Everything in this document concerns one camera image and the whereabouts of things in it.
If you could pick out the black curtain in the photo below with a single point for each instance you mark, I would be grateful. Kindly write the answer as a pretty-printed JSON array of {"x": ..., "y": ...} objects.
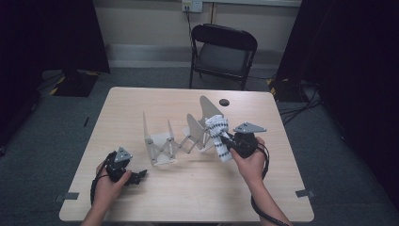
[
  {"x": 351, "y": 62},
  {"x": 47, "y": 37}
]

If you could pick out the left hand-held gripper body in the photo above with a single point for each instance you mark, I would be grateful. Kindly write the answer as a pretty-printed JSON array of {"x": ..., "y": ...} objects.
[{"x": 117, "y": 166}]

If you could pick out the person's left hand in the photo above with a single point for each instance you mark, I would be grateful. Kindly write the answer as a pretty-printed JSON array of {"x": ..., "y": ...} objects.
[{"x": 108, "y": 188}]

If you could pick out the small black stick on floor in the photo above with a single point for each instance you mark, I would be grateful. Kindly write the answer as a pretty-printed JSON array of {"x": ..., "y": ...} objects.
[{"x": 86, "y": 121}]

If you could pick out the black stand base yellow tape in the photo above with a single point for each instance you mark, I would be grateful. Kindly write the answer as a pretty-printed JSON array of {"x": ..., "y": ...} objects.
[
  {"x": 282, "y": 91},
  {"x": 75, "y": 83}
]

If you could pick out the white wall socket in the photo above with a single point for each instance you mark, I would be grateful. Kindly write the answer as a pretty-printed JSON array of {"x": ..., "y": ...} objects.
[{"x": 192, "y": 5}]

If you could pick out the white cloth with black pattern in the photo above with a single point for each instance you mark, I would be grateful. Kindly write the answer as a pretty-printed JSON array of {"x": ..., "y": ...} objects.
[{"x": 218, "y": 128}]

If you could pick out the white expandable file rack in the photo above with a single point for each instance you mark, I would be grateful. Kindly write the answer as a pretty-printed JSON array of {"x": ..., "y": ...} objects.
[{"x": 160, "y": 141}]

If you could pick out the grey tape strip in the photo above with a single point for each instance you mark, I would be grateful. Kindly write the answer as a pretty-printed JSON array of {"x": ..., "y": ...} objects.
[
  {"x": 305, "y": 193},
  {"x": 67, "y": 196}
]

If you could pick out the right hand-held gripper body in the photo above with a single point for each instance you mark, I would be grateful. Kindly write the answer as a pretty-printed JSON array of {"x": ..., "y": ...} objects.
[{"x": 246, "y": 141}]

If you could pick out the black round table grommet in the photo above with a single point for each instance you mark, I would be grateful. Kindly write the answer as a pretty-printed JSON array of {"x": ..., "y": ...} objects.
[{"x": 224, "y": 102}]

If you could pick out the black folding chair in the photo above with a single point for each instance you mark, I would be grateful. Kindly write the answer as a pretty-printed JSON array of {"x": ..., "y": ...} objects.
[{"x": 222, "y": 56}]

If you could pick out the person's right hand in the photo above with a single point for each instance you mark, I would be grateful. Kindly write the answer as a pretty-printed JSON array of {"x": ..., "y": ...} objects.
[{"x": 251, "y": 169}]

